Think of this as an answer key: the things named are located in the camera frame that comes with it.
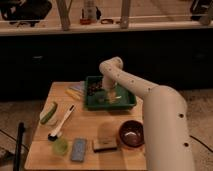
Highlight white bottle on shelf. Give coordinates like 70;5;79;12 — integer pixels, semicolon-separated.
83;0;101;23

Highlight black floor cable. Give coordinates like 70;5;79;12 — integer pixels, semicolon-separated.
190;134;213;154

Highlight green plastic tray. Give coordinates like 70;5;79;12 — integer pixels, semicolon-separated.
84;76;137;110

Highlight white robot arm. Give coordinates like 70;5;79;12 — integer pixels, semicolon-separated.
99;57;195;171

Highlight dark grape bunch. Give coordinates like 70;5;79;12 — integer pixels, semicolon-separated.
87;82;102;96

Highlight wooden block eraser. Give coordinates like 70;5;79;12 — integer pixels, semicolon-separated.
92;138;117;153

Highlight brown wooden bowl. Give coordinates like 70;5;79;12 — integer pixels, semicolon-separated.
118;120;144;149

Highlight black pole stand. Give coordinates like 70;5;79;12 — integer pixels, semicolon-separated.
13;122;25;171

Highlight black bag on shelf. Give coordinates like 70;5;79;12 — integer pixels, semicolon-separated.
0;0;52;27

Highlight blue sponge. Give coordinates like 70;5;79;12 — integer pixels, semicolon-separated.
71;138;87;162

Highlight light blue cloth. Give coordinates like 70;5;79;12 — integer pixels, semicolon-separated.
69;82;84;93

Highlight yellow banana pieces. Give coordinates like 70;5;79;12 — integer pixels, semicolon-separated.
66;89;81;100

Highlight small green cup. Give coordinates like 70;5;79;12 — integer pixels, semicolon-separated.
52;138;68;155

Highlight white dish brush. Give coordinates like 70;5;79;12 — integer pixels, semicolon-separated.
48;105;75;141

